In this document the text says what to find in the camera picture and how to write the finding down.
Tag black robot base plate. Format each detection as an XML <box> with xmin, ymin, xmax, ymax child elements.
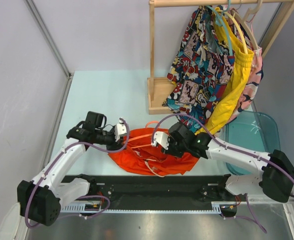
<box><xmin>79</xmin><ymin>175</ymin><xmax>245</xmax><ymax>212</ymax></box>

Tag white cable duct strip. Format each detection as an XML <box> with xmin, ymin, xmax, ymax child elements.
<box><xmin>60</xmin><ymin>202</ymin><xmax>222</xmax><ymax>215</ymax></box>

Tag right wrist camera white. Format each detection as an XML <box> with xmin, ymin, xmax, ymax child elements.
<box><xmin>151</xmin><ymin>131</ymin><xmax>170</xmax><ymax>150</ymax></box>

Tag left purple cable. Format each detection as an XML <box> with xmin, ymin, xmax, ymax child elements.
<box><xmin>24</xmin><ymin>117</ymin><xmax>130</xmax><ymax>229</ymax></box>

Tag teal plastic basket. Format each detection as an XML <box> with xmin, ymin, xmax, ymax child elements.
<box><xmin>224</xmin><ymin>110</ymin><xmax>283</xmax><ymax>175</ymax></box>

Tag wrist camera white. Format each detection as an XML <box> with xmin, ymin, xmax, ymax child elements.
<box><xmin>151</xmin><ymin>131</ymin><xmax>170</xmax><ymax>150</ymax></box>
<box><xmin>114</xmin><ymin>118</ymin><xmax>130</xmax><ymax>142</ymax></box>

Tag teal plastic hanger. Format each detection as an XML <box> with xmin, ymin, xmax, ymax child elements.
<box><xmin>206</xmin><ymin>5</ymin><xmax>234</xmax><ymax>56</ymax></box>

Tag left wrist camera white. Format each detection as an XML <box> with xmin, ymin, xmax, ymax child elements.
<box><xmin>114</xmin><ymin>118</ymin><xmax>130</xmax><ymax>142</ymax></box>

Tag yellow plastic hanger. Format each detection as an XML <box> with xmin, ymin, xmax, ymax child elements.
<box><xmin>221</xmin><ymin>11</ymin><xmax>248</xmax><ymax>54</ymax></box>

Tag orange plastic hanger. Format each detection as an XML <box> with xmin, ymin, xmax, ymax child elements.
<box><xmin>127</xmin><ymin>121</ymin><xmax>160</xmax><ymax>152</ymax></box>

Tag aluminium corner post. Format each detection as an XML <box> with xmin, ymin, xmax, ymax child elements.
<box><xmin>23</xmin><ymin>0</ymin><xmax>74</xmax><ymax>101</ymax></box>

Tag pink patterned shorts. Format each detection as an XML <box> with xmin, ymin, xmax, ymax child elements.
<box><xmin>227</xmin><ymin>19</ymin><xmax>264</xmax><ymax>123</ymax></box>

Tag aluminium frame rail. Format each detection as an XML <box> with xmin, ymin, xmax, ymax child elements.
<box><xmin>247</xmin><ymin>193</ymin><xmax>283</xmax><ymax>204</ymax></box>

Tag orange shorts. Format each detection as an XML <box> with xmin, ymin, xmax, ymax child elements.
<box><xmin>107</xmin><ymin>127</ymin><xmax>200</xmax><ymax>177</ymax></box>

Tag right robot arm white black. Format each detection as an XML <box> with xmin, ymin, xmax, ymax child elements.
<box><xmin>152</xmin><ymin>122</ymin><xmax>294</xmax><ymax>203</ymax></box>

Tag purple cable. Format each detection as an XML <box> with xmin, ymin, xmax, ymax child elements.
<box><xmin>24</xmin><ymin>117</ymin><xmax>130</xmax><ymax>229</ymax></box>
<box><xmin>151</xmin><ymin>112</ymin><xmax>294</xmax><ymax>234</ymax></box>

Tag yellow shorts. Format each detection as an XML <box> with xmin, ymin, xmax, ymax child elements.
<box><xmin>205</xmin><ymin>16</ymin><xmax>254</xmax><ymax>134</ymax></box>

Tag beige plastic hanger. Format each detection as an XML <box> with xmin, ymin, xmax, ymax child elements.
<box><xmin>230</xmin><ymin>0</ymin><xmax>263</xmax><ymax>50</ymax></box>

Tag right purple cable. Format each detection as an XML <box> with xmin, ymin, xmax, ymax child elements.
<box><xmin>151</xmin><ymin>112</ymin><xmax>294</xmax><ymax>234</ymax></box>

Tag comic print shorts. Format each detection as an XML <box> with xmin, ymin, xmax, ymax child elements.
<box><xmin>162</xmin><ymin>6</ymin><xmax>235</xmax><ymax>134</ymax></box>

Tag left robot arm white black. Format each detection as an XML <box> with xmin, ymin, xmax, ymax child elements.
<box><xmin>17</xmin><ymin>111</ymin><xmax>130</xmax><ymax>229</ymax></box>

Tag wooden clothes rack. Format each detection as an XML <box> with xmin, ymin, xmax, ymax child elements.
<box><xmin>147</xmin><ymin>0</ymin><xmax>294</xmax><ymax>115</ymax></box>

